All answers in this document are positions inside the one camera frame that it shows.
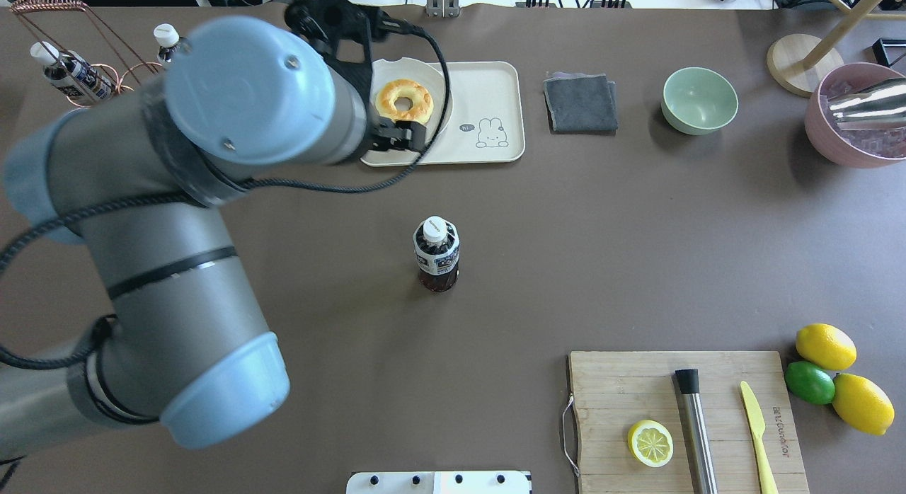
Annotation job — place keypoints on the yellow plastic knife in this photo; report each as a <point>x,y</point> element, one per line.
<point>755,419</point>

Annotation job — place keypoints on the black framed tray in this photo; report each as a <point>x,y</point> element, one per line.
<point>888,51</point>

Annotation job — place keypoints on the glazed donut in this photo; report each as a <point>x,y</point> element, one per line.
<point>405,100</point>

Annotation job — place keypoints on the steel muddler black tip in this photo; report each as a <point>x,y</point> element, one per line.
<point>698,445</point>

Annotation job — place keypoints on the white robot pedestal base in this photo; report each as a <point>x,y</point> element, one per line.
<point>468,481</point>

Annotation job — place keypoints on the yellow lemon upper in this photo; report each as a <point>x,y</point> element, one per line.
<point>826,346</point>

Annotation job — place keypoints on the green bowl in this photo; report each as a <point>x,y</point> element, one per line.
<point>698,101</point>

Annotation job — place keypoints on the yellow lemon lower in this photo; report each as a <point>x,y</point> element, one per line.
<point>862,404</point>

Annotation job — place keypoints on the aluminium frame post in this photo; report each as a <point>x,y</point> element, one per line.
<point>442,8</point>

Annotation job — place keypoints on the tea bottle rear left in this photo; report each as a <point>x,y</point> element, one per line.
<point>82,84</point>

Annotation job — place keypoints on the tea bottle rear right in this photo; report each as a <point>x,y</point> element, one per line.
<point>169,41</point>

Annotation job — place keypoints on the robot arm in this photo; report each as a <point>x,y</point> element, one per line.
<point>139,180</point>

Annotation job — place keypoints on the white round plate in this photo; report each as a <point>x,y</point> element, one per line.
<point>412,69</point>

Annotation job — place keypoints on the yellow lemon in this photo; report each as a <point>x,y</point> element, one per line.
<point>862,404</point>
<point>826,346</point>

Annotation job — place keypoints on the tea bottle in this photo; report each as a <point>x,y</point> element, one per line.
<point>437,248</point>
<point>82,84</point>
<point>169,41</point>

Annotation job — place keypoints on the green lime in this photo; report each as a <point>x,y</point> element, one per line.
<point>809,382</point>

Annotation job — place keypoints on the wooden stand with round base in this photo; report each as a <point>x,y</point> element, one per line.
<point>799,62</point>

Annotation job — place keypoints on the half lemon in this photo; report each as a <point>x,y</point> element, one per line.
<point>650,443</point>

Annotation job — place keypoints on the wooden cutting board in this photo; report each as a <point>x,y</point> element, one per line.
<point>613,390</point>

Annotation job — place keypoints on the steel ice scoop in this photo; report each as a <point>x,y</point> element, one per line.
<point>880,106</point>

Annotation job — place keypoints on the cream rectangular tray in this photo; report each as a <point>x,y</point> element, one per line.
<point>485,122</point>

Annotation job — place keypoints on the tea bottle front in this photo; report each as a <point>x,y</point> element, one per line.
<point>437,248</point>

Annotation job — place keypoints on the grey folded cloth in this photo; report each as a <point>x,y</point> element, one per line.
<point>581,103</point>

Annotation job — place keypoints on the copper wire bottle rack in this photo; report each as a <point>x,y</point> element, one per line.
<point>73,26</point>

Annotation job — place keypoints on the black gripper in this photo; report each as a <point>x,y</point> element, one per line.
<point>398,135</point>

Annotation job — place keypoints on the pink bowl with ice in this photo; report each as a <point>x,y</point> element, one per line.
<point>852,148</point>

